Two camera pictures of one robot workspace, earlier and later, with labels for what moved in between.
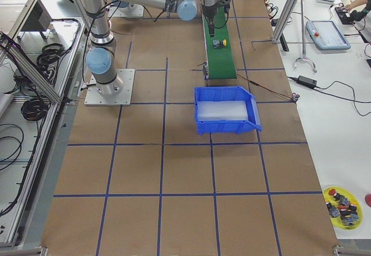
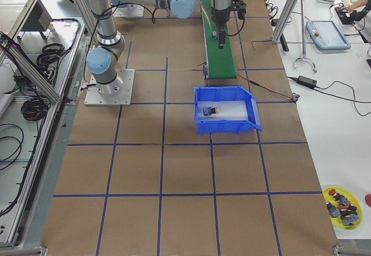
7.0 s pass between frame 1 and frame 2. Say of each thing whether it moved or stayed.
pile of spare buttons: stayed
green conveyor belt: stayed
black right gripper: moved
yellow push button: moved
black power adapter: stayed
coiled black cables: stayed
